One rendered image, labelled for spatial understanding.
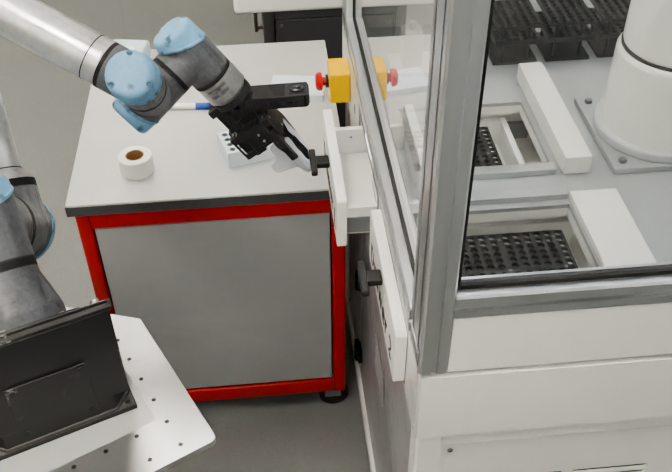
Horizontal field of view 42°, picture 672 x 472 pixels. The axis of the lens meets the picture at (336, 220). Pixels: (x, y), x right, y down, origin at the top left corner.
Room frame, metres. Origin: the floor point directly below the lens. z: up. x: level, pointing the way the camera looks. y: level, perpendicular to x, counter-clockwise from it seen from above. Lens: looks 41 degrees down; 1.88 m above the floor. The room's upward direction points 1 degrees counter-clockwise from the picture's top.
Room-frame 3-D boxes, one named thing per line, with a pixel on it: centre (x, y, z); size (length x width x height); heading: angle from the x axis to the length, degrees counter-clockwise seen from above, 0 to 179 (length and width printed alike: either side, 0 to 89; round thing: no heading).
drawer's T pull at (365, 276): (1.00, -0.05, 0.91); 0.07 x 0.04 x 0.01; 5
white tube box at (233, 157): (1.54, 0.18, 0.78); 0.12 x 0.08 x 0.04; 112
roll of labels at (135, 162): (1.48, 0.42, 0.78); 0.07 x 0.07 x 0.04
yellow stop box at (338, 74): (1.64, -0.01, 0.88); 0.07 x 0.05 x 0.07; 5
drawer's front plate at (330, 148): (1.31, 0.00, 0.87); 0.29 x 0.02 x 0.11; 5
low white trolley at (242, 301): (1.70, 0.29, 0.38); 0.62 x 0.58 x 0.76; 5
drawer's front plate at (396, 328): (1.00, -0.08, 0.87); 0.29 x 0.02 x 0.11; 5
